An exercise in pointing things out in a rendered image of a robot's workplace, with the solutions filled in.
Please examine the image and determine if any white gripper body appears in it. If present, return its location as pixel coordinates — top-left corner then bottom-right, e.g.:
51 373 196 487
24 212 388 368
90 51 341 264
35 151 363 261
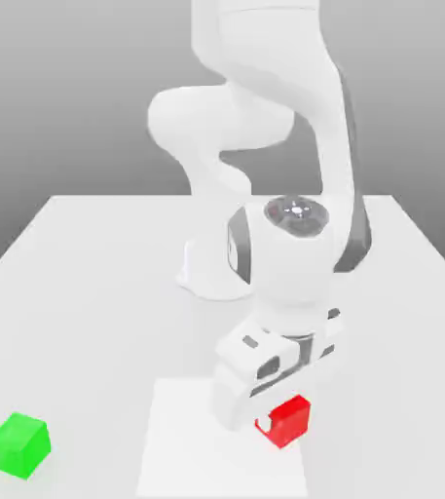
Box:
211 350 337 432

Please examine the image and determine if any small red cube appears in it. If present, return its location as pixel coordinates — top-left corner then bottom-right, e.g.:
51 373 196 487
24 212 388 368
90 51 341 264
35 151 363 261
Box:
254 394 312 450

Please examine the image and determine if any small green cube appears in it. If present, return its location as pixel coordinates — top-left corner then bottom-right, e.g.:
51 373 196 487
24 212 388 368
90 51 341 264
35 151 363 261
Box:
0 411 53 481

